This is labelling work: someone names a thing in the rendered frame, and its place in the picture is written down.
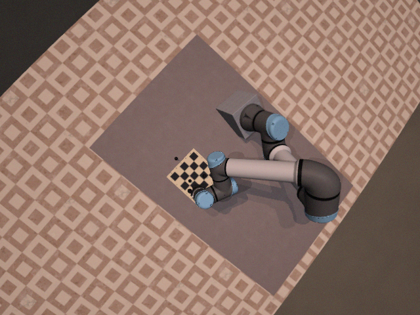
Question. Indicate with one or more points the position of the tan and black chessboard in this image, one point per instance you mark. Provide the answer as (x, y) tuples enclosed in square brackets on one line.
[(191, 167)]

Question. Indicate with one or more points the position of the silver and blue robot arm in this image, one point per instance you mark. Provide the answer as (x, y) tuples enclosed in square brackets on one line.
[(318, 186)]

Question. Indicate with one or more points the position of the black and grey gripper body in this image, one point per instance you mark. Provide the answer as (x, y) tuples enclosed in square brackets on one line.
[(194, 188)]

